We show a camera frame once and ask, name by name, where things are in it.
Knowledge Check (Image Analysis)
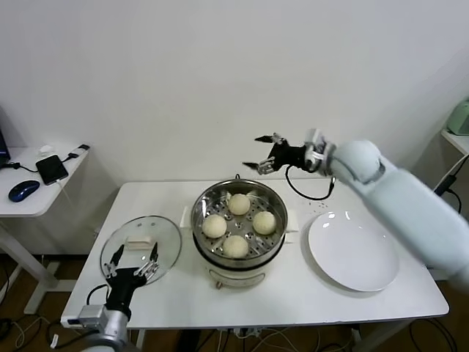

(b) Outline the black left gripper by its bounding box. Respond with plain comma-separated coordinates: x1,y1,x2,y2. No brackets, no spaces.
103,241,160,309

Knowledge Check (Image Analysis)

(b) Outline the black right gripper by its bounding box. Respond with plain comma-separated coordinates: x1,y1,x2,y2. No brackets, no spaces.
241,132,313,175

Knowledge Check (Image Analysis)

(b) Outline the glass lid with cream handle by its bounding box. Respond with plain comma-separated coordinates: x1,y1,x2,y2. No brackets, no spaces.
100,214,183,285

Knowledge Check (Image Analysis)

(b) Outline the white steamed baozi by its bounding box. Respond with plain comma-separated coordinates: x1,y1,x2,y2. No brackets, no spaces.
227,193,252,216
252,210,277,235
202,214,227,238
222,235,250,259

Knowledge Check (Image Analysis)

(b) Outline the perforated steel steamer basket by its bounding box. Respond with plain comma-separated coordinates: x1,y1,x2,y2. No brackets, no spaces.
180,178,300,261

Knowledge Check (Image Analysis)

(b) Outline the cream electric pot base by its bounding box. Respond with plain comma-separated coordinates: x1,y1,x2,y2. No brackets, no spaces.
192,234,296,290

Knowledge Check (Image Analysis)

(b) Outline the white side desk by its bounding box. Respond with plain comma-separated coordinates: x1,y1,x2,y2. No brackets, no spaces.
0,145,92,316

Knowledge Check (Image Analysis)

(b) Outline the black smartphone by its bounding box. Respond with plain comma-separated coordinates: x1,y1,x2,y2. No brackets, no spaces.
35,154,70,186

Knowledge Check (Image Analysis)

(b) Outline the white round plate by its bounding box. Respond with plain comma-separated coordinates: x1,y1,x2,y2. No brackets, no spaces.
307,211,400,293

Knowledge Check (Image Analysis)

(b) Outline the blue computer mouse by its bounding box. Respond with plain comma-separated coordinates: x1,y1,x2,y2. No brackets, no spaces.
7,180,41,202

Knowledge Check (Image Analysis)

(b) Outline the dark laptop screen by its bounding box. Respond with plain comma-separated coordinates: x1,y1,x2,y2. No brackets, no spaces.
0,102,14,169

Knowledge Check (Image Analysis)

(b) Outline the white shelf board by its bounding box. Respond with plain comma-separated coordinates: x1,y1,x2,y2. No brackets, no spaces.
441,128,469,155

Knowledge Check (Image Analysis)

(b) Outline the pale green appliance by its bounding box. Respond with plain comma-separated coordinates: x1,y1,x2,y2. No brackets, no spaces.
447,97,469,136

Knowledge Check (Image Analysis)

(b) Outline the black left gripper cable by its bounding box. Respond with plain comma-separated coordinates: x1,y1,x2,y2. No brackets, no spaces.
86,284,111,307

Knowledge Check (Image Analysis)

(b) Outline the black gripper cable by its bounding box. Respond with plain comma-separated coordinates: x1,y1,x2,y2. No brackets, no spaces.
284,164,337,202
86,284,111,307

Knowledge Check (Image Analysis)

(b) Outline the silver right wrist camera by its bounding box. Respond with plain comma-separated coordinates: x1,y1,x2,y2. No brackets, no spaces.
303,128,328,151

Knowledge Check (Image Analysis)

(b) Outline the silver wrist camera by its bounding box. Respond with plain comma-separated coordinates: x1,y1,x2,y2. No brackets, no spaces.
303,128,328,151
65,304,107,328

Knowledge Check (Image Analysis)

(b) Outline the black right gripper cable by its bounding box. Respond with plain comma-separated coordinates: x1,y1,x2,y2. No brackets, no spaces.
284,164,337,202

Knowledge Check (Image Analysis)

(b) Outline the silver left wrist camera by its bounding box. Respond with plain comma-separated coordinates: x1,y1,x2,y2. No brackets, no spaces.
65,304,107,328

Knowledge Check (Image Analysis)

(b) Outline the white charging cable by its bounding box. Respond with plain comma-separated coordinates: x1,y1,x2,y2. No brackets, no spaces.
54,178,80,221

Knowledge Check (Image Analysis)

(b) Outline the black cable with adapter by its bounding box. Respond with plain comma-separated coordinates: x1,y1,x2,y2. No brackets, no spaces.
0,144,92,173

